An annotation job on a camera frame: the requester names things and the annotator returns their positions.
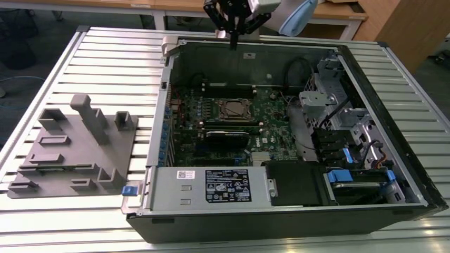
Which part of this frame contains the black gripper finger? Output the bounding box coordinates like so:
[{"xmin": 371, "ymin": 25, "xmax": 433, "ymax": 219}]
[
  {"xmin": 204, "ymin": 0, "xmax": 236, "ymax": 51},
  {"xmin": 234, "ymin": 13, "xmax": 274, "ymax": 51}
]

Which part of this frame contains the silver CPU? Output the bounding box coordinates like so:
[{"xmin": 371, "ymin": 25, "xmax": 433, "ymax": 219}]
[{"xmin": 226, "ymin": 102, "xmax": 246, "ymax": 117}]

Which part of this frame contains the black RAM slot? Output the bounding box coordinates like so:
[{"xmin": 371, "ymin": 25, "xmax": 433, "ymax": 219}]
[
  {"xmin": 205, "ymin": 120, "xmax": 264, "ymax": 127},
  {"xmin": 204, "ymin": 83, "xmax": 257, "ymax": 91},
  {"xmin": 205, "ymin": 90, "xmax": 258, "ymax": 99}
]

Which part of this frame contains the CPU socket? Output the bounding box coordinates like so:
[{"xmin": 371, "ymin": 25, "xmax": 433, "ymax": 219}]
[{"xmin": 217, "ymin": 97, "xmax": 257, "ymax": 122}]

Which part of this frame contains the green motherboard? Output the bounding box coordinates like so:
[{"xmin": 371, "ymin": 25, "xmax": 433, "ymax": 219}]
[{"xmin": 168, "ymin": 85, "xmax": 304, "ymax": 168}]

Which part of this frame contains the metal drive cage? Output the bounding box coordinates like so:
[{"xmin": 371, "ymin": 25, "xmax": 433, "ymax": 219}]
[{"xmin": 302, "ymin": 57, "xmax": 399, "ymax": 169}]

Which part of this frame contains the black graphics card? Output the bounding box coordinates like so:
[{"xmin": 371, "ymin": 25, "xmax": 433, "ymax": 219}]
[{"xmin": 206, "ymin": 129, "xmax": 252, "ymax": 151}]

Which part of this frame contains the wooden cabinet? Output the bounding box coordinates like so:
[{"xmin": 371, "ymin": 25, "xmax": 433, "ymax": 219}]
[{"xmin": 353, "ymin": 0, "xmax": 450, "ymax": 74}]

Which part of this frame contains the black drive bay block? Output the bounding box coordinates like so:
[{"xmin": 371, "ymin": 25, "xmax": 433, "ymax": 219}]
[{"xmin": 312, "ymin": 129, "xmax": 356, "ymax": 161}]

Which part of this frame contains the silver chipset heatsink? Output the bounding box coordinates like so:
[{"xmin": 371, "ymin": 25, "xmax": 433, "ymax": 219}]
[{"xmin": 252, "ymin": 151, "xmax": 274, "ymax": 162}]

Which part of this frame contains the dark office chair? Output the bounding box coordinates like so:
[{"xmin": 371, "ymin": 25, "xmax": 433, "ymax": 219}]
[{"xmin": 428, "ymin": 34, "xmax": 450, "ymax": 65}]

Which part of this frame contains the black office chair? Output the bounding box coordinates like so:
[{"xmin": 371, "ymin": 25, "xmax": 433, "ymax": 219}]
[{"xmin": 0, "ymin": 7, "xmax": 41, "ymax": 71}]

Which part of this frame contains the black power supply label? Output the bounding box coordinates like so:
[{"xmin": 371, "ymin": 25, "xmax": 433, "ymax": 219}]
[{"xmin": 205, "ymin": 169, "xmax": 250, "ymax": 203}]

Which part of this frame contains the black fan shroud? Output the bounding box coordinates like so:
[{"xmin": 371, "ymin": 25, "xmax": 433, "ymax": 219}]
[{"xmin": 262, "ymin": 160, "xmax": 334, "ymax": 207}]

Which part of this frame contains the hard disk in blue carrier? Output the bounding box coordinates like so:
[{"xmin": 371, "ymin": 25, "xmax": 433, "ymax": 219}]
[{"xmin": 325, "ymin": 169, "xmax": 397, "ymax": 206}]

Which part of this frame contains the grey parts rack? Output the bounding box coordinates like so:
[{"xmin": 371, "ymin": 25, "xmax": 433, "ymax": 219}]
[{"xmin": 7, "ymin": 94, "xmax": 141, "ymax": 199}]

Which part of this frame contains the silver power supply unit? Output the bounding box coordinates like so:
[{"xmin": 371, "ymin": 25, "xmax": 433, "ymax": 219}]
[{"xmin": 152, "ymin": 166, "xmax": 274, "ymax": 210}]

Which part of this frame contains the black PC case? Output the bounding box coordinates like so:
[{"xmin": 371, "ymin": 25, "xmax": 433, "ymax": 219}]
[{"xmin": 119, "ymin": 35, "xmax": 450, "ymax": 245}]

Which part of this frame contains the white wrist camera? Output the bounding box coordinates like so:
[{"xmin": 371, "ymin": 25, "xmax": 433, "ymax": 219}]
[{"xmin": 248, "ymin": 0, "xmax": 284, "ymax": 14}]

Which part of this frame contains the grey case latch handle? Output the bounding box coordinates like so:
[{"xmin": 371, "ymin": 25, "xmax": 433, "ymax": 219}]
[{"xmin": 161, "ymin": 36, "xmax": 181, "ymax": 57}]

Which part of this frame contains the looped black cable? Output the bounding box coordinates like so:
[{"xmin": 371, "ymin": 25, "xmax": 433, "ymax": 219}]
[{"xmin": 285, "ymin": 56, "xmax": 313, "ymax": 88}]

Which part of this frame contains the silver metal bracket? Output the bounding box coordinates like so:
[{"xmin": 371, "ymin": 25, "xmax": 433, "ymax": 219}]
[{"xmin": 298, "ymin": 91, "xmax": 338, "ymax": 114}]

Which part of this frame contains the thick black cable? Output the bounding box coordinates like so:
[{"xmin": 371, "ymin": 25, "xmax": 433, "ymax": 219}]
[{"xmin": 318, "ymin": 96, "xmax": 352, "ymax": 130}]

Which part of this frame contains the coloured wire bundle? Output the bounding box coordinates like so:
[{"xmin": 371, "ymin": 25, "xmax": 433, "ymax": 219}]
[{"xmin": 373, "ymin": 154, "xmax": 389, "ymax": 169}]

